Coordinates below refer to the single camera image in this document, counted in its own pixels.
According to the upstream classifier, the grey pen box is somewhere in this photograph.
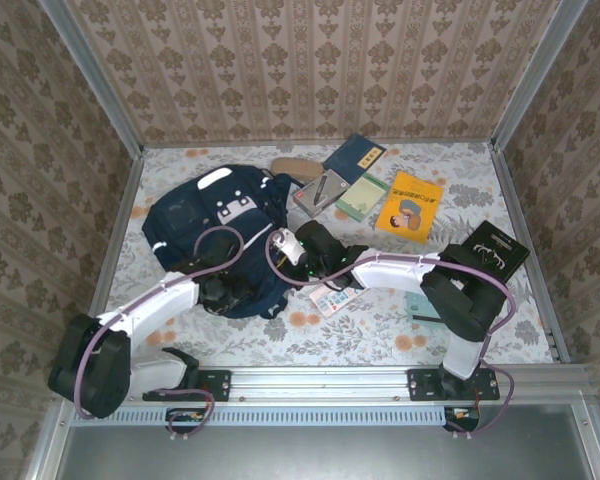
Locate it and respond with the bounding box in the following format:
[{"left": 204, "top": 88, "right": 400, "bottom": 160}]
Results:
[{"left": 292, "top": 168, "right": 352, "bottom": 217}]

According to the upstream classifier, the pale green notebook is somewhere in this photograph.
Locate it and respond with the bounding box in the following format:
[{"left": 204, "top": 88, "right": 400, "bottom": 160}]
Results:
[{"left": 334, "top": 172, "right": 392, "bottom": 221}]

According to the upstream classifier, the navy blue student backpack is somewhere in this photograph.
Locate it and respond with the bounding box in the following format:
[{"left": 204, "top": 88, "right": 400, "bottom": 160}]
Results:
[{"left": 142, "top": 164, "right": 301, "bottom": 321}]

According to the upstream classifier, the brown glasses case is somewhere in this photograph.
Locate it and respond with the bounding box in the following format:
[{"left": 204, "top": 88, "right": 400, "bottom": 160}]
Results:
[{"left": 270, "top": 157, "right": 326, "bottom": 184}]

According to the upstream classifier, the yellow illustrated book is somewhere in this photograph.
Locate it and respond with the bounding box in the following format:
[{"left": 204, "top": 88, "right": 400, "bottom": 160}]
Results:
[{"left": 374, "top": 170, "right": 445, "bottom": 245}]

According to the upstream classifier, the dark blue book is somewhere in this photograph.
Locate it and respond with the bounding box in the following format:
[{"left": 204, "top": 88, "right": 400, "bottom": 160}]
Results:
[{"left": 322, "top": 133, "right": 387, "bottom": 187}]

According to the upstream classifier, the teal calculator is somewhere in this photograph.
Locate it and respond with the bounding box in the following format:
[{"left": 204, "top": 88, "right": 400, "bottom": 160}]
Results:
[{"left": 405, "top": 292, "right": 441, "bottom": 324}]

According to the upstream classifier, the black box with deer print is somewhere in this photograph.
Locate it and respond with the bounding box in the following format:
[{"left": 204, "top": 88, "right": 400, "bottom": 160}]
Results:
[{"left": 459, "top": 220, "right": 531, "bottom": 284}]

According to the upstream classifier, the floral tablecloth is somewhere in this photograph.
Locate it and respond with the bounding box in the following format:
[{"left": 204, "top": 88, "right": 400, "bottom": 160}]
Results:
[{"left": 104, "top": 142, "right": 554, "bottom": 369}]

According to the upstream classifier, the grey metal front panel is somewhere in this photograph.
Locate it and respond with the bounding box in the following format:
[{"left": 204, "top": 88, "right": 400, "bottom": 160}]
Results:
[{"left": 54, "top": 404, "right": 597, "bottom": 480}]

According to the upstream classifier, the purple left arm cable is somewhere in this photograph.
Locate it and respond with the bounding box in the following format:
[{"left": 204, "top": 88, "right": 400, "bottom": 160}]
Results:
[{"left": 74, "top": 225, "right": 245, "bottom": 439}]

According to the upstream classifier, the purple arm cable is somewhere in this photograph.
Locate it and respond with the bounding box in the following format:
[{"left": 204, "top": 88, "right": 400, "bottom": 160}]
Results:
[
  {"left": 74, "top": 225, "right": 245, "bottom": 439},
  {"left": 264, "top": 228, "right": 517, "bottom": 440}
]

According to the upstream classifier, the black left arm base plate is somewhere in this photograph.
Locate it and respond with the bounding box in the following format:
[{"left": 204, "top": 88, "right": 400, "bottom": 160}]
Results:
[{"left": 142, "top": 368, "right": 231, "bottom": 403}]

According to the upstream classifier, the aluminium left side rail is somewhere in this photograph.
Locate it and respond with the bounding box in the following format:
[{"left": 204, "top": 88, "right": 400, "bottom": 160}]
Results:
[{"left": 86, "top": 149, "right": 146, "bottom": 321}]

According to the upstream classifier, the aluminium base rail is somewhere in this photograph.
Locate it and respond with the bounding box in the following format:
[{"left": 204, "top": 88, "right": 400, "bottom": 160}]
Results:
[{"left": 54, "top": 364, "right": 594, "bottom": 406}]

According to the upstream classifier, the grey slotted cable duct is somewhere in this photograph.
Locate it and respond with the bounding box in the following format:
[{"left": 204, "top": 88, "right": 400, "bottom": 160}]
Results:
[{"left": 73, "top": 405, "right": 449, "bottom": 426}]

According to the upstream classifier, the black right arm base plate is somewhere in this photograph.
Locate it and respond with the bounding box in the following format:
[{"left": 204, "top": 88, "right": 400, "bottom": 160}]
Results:
[{"left": 407, "top": 368, "right": 501, "bottom": 402}]

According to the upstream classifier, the aluminium right side rail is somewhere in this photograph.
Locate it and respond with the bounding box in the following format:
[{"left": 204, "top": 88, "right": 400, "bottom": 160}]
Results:
[{"left": 489, "top": 144, "right": 571, "bottom": 364}]

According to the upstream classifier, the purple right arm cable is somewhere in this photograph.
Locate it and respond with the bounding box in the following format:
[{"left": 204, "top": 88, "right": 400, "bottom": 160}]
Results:
[{"left": 264, "top": 228, "right": 517, "bottom": 440}]

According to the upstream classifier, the aluminium left frame post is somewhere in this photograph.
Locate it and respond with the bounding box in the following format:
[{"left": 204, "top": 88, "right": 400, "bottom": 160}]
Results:
[{"left": 37, "top": 0, "right": 146, "bottom": 156}]

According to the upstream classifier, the aluminium frame post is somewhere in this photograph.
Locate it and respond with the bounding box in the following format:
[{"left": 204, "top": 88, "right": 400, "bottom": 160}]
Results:
[
  {"left": 37, "top": 0, "right": 146, "bottom": 156},
  {"left": 489, "top": 0, "right": 589, "bottom": 151}
]

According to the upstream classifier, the aluminium right frame post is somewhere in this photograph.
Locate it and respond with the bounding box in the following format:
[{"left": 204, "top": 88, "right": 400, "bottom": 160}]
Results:
[{"left": 489, "top": 0, "right": 589, "bottom": 151}]

